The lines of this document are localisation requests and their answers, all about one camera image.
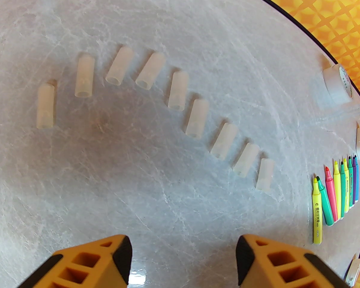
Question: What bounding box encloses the clear packing tape roll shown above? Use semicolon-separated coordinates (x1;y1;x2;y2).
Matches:
322;64;355;105

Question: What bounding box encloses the pink marker pen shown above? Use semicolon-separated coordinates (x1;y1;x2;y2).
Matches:
325;166;339;222

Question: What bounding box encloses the white square alarm clock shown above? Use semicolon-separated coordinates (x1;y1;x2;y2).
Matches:
344;253;360;285

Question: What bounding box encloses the teal marker pen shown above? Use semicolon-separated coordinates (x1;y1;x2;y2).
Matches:
340;161;347;214

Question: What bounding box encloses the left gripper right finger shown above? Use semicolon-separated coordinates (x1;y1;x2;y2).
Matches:
236;234;344;288

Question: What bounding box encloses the purple marker pen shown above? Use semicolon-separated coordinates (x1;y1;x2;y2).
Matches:
352;155;357;205

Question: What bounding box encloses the green marker pen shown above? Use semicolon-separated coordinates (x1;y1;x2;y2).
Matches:
348;156;354;208

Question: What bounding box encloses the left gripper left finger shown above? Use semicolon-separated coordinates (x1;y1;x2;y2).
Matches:
18;235;133;288

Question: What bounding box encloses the blue marker pen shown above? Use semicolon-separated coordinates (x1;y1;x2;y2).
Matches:
354;154;360;203

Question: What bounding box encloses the turquoise marker pen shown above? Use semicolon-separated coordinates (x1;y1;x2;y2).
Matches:
316;176;335;226

